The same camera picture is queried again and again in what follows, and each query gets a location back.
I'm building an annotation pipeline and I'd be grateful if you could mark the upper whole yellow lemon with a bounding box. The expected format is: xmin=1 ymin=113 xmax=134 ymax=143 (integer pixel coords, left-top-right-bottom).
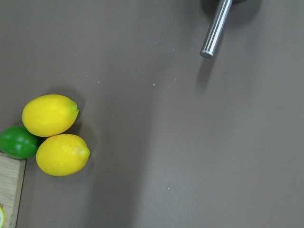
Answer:
xmin=22 ymin=94 xmax=79 ymax=137

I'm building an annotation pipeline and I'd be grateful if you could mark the steel scoop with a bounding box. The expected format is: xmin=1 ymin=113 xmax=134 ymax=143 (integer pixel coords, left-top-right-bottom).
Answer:
xmin=199 ymin=0 xmax=262 ymax=59

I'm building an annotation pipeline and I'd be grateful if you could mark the green lime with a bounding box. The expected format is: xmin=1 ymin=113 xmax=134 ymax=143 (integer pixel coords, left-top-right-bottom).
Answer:
xmin=0 ymin=126 xmax=41 ymax=160

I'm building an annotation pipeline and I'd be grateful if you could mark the lower lemon half slice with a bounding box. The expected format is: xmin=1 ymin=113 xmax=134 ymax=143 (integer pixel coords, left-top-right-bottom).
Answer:
xmin=0 ymin=206 xmax=5 ymax=228

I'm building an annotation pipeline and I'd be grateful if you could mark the wooden cutting board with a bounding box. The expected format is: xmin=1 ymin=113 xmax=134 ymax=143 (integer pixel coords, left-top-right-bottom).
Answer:
xmin=0 ymin=153 xmax=26 ymax=228

